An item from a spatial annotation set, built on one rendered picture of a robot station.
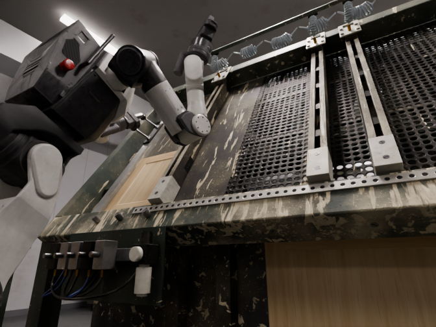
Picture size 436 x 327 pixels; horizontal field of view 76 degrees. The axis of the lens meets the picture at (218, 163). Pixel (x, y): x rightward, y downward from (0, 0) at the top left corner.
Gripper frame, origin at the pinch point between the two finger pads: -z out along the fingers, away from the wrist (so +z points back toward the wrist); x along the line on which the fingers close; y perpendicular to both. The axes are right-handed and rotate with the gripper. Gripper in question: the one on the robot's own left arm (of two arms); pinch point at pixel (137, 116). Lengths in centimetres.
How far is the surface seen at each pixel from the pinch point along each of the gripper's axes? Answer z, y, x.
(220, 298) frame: 40, 15, 90
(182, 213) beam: 38, 29, 60
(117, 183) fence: 26.8, -13.3, 24.1
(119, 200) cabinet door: 33.8, -8.9, 33.5
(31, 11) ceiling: -119, -160, -324
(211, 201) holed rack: 33, 37, 64
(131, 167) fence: 15.1, -12.9, 19.4
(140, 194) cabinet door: 29.1, 0.2, 38.8
